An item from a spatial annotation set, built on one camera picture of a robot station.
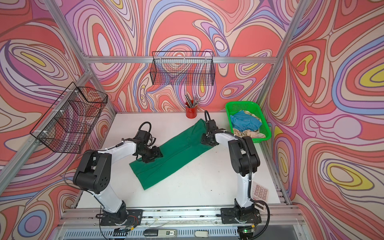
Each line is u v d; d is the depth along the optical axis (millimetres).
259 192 800
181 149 981
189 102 1125
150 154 824
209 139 766
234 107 1200
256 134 1015
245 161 535
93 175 473
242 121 1074
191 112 1134
